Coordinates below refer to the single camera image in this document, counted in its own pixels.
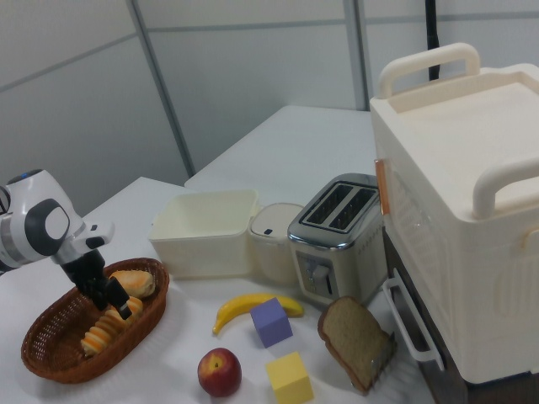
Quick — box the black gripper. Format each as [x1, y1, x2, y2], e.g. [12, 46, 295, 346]
[62, 248, 132, 321]

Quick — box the twisted orange-striped bread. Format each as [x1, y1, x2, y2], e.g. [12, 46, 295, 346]
[80, 296, 144, 359]

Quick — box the round bread roll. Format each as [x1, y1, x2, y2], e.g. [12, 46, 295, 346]
[108, 269, 155, 300]

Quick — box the brown bread slice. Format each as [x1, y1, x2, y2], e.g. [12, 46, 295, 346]
[318, 295, 395, 395]

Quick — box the brown wicker basket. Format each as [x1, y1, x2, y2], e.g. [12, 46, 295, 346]
[20, 257, 170, 385]

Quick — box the white open plastic box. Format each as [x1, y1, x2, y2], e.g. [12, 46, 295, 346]
[147, 188, 260, 279]

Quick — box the yellow banana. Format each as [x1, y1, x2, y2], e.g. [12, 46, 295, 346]
[211, 292, 305, 337]

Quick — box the red apple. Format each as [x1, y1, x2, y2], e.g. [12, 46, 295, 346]
[197, 347, 243, 398]

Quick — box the purple foam cube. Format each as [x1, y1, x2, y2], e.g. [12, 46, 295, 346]
[249, 296, 294, 348]

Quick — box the small cream lidded bin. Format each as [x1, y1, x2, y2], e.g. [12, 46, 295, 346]
[248, 202, 305, 288]

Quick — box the yellow foam cube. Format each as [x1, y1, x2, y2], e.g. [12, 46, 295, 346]
[264, 351, 315, 404]

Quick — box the cream and chrome toaster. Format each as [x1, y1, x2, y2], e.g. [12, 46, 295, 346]
[286, 173, 387, 307]

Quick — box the black hanging pole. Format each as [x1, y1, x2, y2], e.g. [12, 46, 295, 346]
[424, 0, 444, 82]

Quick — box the brown drawer unit, white handle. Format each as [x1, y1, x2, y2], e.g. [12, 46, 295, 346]
[381, 235, 539, 404]

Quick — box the cream toy cabinet with handles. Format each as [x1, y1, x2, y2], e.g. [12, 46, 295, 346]
[369, 41, 539, 386]

